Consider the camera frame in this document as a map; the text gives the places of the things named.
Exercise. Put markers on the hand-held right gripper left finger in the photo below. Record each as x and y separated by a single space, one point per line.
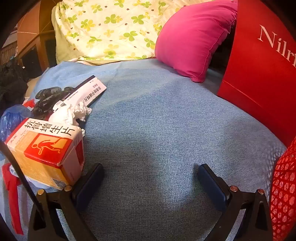
85 185

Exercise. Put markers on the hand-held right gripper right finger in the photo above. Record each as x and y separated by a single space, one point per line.
211 183

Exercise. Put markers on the orange and white medicine box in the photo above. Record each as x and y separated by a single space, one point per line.
46 150

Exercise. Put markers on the red mesh basket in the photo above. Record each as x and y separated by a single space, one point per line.
284 185

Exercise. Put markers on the red plastic bag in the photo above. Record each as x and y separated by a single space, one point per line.
11 185

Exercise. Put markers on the white tissue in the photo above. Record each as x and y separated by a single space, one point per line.
64 113

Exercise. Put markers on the black plastic bag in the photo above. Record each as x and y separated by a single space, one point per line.
46 99

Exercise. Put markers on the white and blue medicine box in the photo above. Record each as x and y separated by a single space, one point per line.
87 90

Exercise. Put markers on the blue blanket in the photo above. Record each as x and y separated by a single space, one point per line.
150 115

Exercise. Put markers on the blue plastic bag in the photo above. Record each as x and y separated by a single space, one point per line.
11 120

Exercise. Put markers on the beige pillow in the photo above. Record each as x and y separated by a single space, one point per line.
33 89

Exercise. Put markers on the red paper bag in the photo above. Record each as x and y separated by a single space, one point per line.
254 69

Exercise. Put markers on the black clothing pile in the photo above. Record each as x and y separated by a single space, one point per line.
11 85

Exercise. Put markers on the pink pillow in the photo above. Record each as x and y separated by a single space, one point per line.
192 41

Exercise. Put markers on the floral yellow-green quilt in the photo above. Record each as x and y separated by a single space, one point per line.
111 27

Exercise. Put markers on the wooden headboard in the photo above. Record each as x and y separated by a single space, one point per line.
30 27

